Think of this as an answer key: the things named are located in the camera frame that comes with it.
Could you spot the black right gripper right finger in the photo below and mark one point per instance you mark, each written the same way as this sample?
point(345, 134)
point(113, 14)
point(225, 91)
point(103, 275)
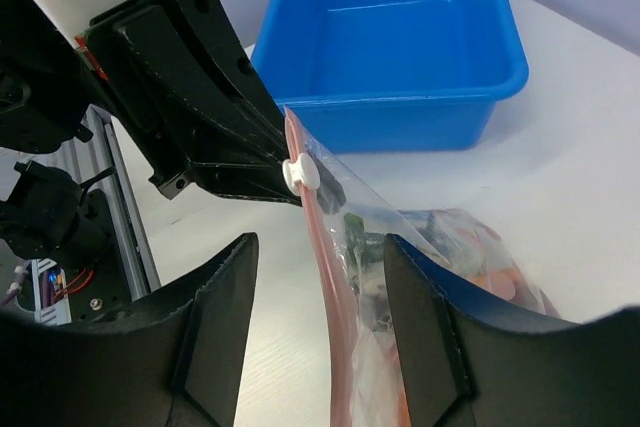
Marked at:
point(470, 358)

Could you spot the green fake cucumber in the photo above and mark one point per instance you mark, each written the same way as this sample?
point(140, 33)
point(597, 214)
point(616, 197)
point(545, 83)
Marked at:
point(364, 257)

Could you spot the aluminium mounting rail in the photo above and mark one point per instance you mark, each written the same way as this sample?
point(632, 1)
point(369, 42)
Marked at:
point(127, 272)

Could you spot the orange red fake papaya slice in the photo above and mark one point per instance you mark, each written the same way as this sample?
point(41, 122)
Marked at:
point(487, 263)

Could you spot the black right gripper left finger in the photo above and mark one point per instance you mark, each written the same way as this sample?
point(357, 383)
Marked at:
point(172, 358)

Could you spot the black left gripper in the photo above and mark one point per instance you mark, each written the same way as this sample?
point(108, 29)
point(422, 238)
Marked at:
point(46, 86)

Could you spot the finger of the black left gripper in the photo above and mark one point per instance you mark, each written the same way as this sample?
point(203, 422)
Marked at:
point(176, 76)

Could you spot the blue plastic bin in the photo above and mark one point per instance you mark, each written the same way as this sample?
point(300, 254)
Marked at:
point(391, 75)

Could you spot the clear zip top bag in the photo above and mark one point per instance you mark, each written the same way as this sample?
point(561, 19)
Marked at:
point(389, 328)

